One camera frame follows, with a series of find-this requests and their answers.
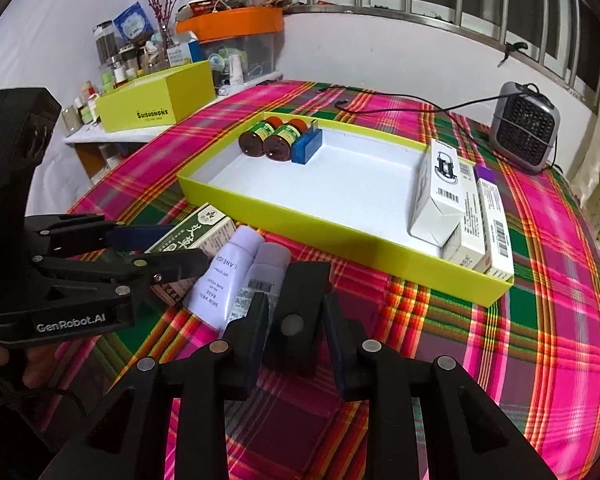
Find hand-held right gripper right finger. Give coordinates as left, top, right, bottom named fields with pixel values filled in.
left=324, top=294, right=556, bottom=480

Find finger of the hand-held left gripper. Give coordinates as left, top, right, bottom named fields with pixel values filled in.
left=25, top=212, right=176, bottom=257
left=30, top=247, right=213, bottom=306

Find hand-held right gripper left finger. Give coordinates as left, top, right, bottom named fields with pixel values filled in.
left=39, top=292, right=271, bottom=480

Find white cosmetic tube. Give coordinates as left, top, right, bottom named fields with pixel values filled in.
left=184, top=226, right=265, bottom=331

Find green patterned carton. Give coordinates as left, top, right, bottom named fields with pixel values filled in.
left=145, top=203, right=237, bottom=306

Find black rectangular device round button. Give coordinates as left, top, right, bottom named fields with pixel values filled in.
left=265, top=261, right=332, bottom=378

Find lavender cosmetic tube barcode label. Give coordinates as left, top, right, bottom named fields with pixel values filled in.
left=222, top=242, right=291, bottom=331

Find brown medicine bottle red cap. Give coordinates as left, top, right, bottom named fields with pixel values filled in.
left=263, top=119, right=306, bottom=162
left=239, top=116, right=283, bottom=157

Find yellow-green shallow box tray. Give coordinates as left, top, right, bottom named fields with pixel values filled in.
left=176, top=111, right=515, bottom=308

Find blue plastic stamp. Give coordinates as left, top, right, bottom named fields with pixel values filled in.
left=291, top=121, right=324, bottom=166

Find large white carton black drawing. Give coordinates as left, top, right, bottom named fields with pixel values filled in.
left=409, top=138, right=468, bottom=247

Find slim white carton purple end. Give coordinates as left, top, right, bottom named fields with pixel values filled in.
left=474, top=164, right=516, bottom=283

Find plaid cloth covered desktop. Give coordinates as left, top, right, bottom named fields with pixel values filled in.
left=67, top=79, right=600, bottom=480

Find grey desktop fan heater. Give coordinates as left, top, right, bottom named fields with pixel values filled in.
left=489, top=81, right=562, bottom=176

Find person's left hand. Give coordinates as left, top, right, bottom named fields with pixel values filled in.
left=0, top=334, right=63, bottom=391

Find row of small cosmetic bottles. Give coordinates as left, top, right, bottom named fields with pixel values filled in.
left=60, top=45, right=171, bottom=128

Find white side shelf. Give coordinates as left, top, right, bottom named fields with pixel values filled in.
left=65, top=72, right=283, bottom=181

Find yellow-green cardboard box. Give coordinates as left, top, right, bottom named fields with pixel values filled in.
left=95, top=61, right=217, bottom=134

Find glass jar dark contents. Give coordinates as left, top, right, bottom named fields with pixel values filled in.
left=92, top=21, right=121, bottom=68

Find blue and white box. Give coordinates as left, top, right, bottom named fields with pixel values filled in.
left=112, top=1, right=156, bottom=46

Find blue and white carton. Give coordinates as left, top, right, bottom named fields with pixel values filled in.
left=166, top=32, right=203, bottom=67

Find pink blossom branches in vase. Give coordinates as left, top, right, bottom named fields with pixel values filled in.
left=127, top=0, right=198, bottom=68

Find clear storage bin orange lid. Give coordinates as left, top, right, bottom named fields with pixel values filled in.
left=176, top=7, right=285, bottom=86

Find metal window grille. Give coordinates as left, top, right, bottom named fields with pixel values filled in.
left=260, top=0, right=600, bottom=111

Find black power cable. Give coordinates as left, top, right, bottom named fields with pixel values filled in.
left=336, top=82, right=563, bottom=171

